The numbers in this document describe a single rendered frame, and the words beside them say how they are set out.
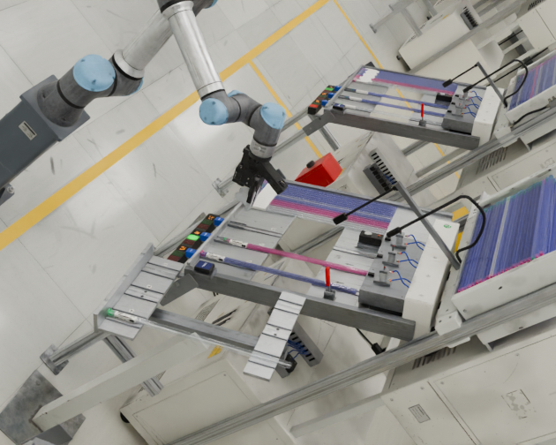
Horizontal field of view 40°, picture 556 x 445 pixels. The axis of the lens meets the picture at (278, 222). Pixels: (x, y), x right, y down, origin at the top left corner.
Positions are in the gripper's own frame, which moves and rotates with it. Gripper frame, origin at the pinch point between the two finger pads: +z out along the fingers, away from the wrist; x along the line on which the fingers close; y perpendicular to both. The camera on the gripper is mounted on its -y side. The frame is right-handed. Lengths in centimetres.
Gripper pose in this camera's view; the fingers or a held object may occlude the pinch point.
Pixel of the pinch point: (249, 207)
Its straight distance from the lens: 241.1
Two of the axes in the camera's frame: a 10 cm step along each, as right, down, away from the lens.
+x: -3.4, 4.6, -8.2
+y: -9.0, -4.2, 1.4
